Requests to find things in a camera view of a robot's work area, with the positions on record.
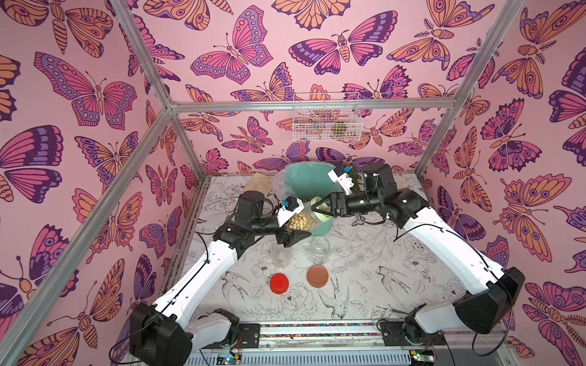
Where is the green jar lid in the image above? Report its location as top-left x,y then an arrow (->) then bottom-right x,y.
310,196 -> 332,223

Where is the green-lid peanut jar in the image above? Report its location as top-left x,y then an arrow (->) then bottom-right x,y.
286,211 -> 318,232

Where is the clear jar of peanuts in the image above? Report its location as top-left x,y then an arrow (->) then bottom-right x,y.
269,242 -> 291,268

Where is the brown-lid peanut jar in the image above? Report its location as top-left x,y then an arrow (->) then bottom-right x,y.
308,236 -> 331,265

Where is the brown jar lid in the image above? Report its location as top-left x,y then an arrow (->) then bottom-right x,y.
306,265 -> 330,288

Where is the red jar lid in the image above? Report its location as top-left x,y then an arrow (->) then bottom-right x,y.
269,273 -> 289,294

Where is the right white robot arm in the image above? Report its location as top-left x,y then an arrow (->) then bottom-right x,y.
311,163 -> 525,345

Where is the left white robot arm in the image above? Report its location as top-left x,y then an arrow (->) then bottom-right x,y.
128,191 -> 311,365

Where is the teal plastic trash bin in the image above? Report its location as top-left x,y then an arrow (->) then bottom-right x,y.
284,162 -> 343,236

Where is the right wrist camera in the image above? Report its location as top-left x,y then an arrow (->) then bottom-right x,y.
328,166 -> 354,195

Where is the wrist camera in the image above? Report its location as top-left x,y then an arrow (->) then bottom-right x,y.
276,196 -> 305,227
328,166 -> 354,195

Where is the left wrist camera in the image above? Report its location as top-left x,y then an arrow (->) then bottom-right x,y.
276,196 -> 305,227

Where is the white wire basket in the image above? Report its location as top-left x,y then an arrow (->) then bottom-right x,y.
291,99 -> 363,143

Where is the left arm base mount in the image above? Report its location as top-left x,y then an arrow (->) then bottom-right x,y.
190,309 -> 260,349

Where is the aluminium front rail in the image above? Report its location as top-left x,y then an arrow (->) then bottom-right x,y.
225,320 -> 505,352

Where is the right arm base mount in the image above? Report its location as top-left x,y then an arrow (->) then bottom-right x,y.
375,305 -> 447,347

